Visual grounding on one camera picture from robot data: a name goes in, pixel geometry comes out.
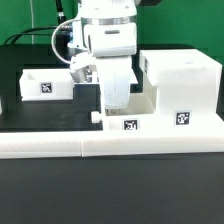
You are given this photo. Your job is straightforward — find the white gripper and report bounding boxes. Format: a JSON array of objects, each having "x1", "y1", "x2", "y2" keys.
[{"x1": 95, "y1": 56, "x2": 133, "y2": 109}]

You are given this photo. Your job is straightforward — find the white front drawer with knob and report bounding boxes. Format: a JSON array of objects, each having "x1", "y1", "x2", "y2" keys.
[{"x1": 90, "y1": 91, "x2": 158, "y2": 132}]

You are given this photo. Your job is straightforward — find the white drawer cabinet box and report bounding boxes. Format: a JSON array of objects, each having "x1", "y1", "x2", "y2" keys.
[{"x1": 139, "y1": 49, "x2": 224, "y2": 129}]

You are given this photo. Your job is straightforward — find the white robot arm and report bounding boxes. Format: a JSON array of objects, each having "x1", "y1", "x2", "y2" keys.
[{"x1": 71, "y1": 0, "x2": 162, "y2": 109}]

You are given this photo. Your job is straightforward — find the white rear drawer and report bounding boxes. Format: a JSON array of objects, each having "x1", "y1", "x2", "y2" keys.
[{"x1": 19, "y1": 69, "x2": 74, "y2": 101}]

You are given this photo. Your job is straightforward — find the white fiducial marker sheet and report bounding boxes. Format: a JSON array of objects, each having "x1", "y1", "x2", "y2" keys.
[{"x1": 130, "y1": 69, "x2": 138, "y2": 84}]

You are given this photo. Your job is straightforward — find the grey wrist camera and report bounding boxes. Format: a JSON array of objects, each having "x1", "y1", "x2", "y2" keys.
[{"x1": 69, "y1": 52, "x2": 98, "y2": 83}]

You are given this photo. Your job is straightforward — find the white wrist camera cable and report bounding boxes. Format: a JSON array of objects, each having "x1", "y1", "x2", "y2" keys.
[{"x1": 50, "y1": 18, "x2": 81, "y2": 66}]

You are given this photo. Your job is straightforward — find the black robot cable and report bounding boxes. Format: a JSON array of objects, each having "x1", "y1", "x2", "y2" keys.
[{"x1": 2, "y1": 0, "x2": 76, "y2": 46}]

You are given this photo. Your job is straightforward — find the white L-shaped fence rail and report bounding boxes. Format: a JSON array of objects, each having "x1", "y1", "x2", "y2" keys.
[{"x1": 0, "y1": 111, "x2": 224, "y2": 160}]

